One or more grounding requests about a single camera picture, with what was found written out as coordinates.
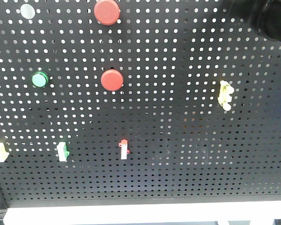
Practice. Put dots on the upper red push button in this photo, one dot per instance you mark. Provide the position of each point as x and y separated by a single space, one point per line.
107 12

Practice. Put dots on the middle red push button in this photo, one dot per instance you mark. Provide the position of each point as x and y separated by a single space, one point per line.
112 80

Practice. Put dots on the yellow white rocker switch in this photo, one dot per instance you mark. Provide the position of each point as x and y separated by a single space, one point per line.
3 153

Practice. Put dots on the black perforated pegboard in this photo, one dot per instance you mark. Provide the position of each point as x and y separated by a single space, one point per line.
184 147

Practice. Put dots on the red push button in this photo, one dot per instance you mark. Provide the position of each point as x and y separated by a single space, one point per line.
107 12
112 80

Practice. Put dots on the green push button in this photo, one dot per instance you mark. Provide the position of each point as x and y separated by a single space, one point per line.
40 79

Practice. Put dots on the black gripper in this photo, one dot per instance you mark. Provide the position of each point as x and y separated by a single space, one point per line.
264 16

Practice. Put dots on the green white rocker switch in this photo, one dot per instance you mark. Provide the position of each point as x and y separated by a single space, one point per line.
63 153

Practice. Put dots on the red white rocker switch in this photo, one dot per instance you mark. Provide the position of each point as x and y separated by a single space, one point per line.
124 151

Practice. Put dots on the white round button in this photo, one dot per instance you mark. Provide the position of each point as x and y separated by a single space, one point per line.
27 11

